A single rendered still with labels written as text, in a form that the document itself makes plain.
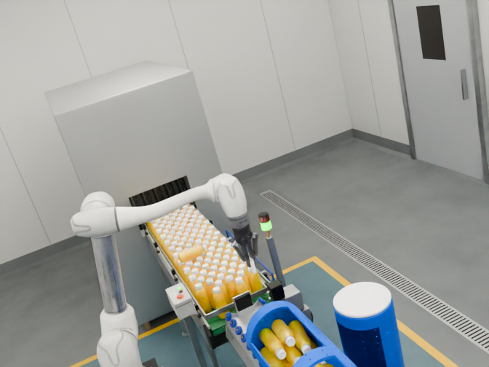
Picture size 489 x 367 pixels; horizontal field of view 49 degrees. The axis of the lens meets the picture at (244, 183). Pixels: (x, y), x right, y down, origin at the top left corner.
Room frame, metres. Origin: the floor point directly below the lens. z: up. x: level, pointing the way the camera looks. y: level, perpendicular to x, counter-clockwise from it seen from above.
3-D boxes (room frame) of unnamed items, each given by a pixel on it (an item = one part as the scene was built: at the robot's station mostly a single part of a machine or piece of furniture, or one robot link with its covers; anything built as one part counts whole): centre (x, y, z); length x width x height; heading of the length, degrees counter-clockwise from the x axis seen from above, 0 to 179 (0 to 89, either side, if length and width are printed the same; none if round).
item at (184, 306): (2.60, 0.51, 1.05); 0.20 x 0.10 x 0.10; 17
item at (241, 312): (2.49, 0.17, 0.99); 0.10 x 0.02 x 0.12; 107
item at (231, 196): (2.08, 0.06, 1.78); 0.13 x 0.11 x 0.16; 6
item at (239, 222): (2.07, 0.06, 1.67); 0.09 x 0.09 x 0.06
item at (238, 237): (2.07, 0.06, 1.60); 0.08 x 0.07 x 0.09; 113
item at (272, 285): (2.59, -0.01, 0.95); 0.10 x 0.07 x 0.10; 107
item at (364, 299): (2.20, -0.40, 1.03); 0.28 x 0.28 x 0.01
